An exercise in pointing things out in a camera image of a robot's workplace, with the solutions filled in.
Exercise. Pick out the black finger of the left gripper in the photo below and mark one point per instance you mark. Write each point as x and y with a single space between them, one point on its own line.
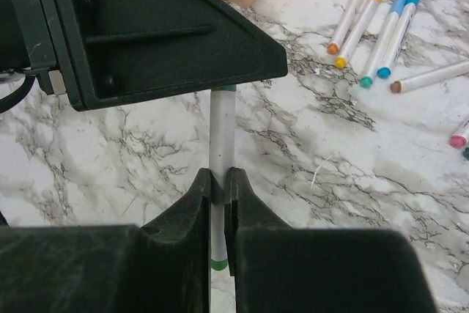
131 51

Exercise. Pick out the yellow capped white marker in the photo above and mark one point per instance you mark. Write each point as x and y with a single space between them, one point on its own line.
356 33

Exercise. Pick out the pink capped white marker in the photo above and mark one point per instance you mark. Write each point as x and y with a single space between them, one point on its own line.
459 138

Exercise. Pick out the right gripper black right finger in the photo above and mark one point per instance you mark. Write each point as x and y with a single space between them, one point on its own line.
257 241

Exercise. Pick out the dark green capped white marker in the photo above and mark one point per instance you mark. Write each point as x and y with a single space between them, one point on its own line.
465 153

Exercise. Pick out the light blue capped white marker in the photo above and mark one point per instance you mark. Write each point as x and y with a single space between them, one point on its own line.
376 56

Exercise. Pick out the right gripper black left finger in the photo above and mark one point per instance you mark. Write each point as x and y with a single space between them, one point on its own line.
177 272

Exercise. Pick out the brown capped white marker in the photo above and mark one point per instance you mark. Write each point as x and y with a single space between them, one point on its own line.
428 78

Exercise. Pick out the peach capped white marker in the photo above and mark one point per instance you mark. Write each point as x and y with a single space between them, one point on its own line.
343 26

